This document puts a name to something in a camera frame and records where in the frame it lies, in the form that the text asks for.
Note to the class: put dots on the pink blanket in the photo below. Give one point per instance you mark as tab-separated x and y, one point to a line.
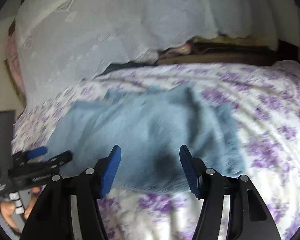
183	48

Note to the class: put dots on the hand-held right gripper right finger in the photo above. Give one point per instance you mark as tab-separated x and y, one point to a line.
190	172

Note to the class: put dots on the purple floral bedsheet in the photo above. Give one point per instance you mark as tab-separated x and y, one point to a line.
265	130

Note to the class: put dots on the blue fleece jacket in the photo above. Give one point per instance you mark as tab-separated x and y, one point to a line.
145	130

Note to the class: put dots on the white lace cloth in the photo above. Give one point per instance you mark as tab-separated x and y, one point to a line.
102	30

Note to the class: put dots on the stack of brown blankets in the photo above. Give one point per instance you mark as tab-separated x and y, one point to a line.
215	55

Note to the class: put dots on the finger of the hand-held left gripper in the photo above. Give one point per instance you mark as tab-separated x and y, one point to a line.
60	158
37	152

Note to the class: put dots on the person's left hand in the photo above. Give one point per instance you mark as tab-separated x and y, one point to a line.
7	208

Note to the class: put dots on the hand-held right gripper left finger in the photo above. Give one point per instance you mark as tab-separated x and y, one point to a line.
110	172

